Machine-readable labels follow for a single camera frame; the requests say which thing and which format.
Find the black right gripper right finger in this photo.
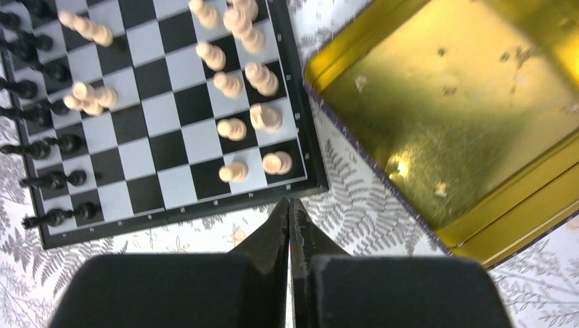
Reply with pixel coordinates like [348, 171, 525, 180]
[289, 199, 512, 327]

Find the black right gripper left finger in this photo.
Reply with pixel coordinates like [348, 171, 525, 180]
[50, 198, 290, 327]

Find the black grey chess board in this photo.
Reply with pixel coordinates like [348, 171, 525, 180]
[1, 1, 328, 249]

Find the cream chess pawn cluster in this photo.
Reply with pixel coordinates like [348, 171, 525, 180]
[62, 82, 118, 116]

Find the gold tin box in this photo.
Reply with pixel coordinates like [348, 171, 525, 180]
[304, 1, 578, 268]

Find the cream chess piece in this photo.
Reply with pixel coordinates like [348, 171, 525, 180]
[223, 7, 266, 54]
[244, 62, 279, 96]

